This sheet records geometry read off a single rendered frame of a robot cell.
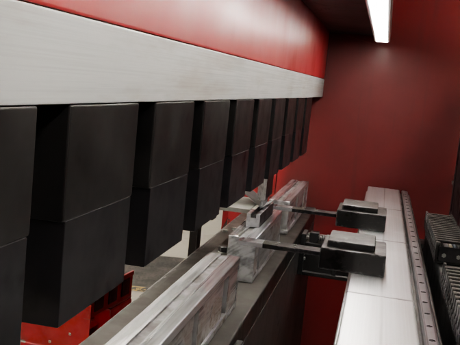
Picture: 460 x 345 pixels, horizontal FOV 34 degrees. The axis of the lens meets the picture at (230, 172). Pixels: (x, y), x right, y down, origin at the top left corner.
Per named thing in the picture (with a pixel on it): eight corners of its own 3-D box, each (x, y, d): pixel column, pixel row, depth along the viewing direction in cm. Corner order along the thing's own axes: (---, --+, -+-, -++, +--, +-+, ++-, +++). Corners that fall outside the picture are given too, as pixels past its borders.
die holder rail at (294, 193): (288, 206, 258) (291, 179, 257) (305, 208, 257) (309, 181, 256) (265, 232, 209) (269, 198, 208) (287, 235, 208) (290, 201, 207)
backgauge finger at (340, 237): (244, 242, 142) (247, 216, 141) (384, 262, 137) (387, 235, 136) (232, 256, 130) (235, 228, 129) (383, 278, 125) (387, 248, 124)
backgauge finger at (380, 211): (276, 209, 183) (278, 189, 182) (385, 223, 178) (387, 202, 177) (269, 217, 171) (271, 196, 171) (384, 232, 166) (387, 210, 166)
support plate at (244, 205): (161, 189, 192) (162, 185, 192) (262, 202, 187) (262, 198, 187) (139, 199, 175) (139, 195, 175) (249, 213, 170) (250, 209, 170)
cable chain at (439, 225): (423, 227, 169) (425, 210, 168) (449, 231, 168) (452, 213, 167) (433, 263, 133) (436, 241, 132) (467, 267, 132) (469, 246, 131)
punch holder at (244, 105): (196, 189, 129) (205, 94, 127) (245, 196, 128) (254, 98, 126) (172, 201, 115) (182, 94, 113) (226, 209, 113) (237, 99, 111)
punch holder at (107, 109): (40, 267, 71) (52, 93, 69) (125, 280, 69) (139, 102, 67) (-50, 312, 56) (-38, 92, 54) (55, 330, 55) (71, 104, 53)
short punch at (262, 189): (262, 202, 183) (266, 163, 182) (270, 202, 183) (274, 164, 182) (255, 207, 174) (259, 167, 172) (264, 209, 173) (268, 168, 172)
